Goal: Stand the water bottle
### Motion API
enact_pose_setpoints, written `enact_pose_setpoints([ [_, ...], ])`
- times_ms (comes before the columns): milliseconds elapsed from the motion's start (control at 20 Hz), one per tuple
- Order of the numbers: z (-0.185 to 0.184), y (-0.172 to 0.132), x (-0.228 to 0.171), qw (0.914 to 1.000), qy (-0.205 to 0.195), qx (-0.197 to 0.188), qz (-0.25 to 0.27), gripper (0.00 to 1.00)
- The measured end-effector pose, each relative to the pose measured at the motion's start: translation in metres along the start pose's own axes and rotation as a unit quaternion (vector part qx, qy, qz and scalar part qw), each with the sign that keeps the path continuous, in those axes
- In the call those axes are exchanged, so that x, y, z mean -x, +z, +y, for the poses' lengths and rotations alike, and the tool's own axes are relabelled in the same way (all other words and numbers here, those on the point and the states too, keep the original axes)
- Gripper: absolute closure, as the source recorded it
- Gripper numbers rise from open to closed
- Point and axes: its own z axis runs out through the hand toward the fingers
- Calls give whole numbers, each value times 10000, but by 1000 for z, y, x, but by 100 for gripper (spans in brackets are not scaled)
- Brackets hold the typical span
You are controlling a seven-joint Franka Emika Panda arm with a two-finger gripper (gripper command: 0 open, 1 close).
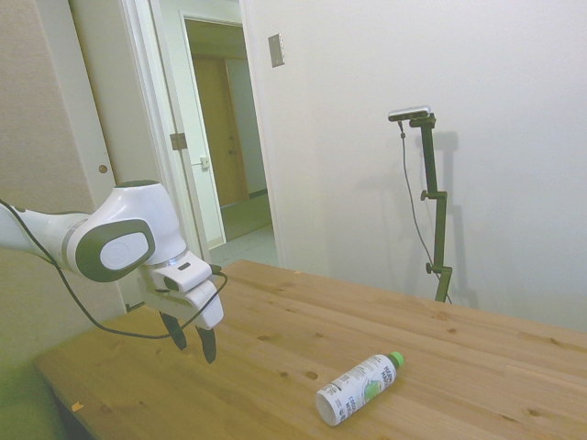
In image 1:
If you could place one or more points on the metal wall switch plate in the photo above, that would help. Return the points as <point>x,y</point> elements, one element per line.
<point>276,50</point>

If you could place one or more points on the silver exterior camera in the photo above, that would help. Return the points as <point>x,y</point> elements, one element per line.
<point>410,113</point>

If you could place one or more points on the dark camera stand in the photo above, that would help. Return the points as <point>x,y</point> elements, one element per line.
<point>439,229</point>

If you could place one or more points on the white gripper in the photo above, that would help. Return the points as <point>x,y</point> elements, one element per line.
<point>204,307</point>

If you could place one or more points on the brown wooden hallway door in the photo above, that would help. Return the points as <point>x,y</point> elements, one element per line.
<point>220,137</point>

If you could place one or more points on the white open door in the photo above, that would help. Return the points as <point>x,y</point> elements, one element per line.
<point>105,91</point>

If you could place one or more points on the coconut water bottle green cap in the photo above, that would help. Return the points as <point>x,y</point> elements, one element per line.
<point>353,389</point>

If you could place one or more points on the small orange scrap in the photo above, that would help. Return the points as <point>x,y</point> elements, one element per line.
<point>77,405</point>

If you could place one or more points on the metal door hinge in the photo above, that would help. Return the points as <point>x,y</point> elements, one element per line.
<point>178,141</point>

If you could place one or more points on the door strike plate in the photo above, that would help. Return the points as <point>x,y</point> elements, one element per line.
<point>203,162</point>

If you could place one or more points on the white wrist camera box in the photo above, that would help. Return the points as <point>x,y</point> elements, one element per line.
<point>183,275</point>

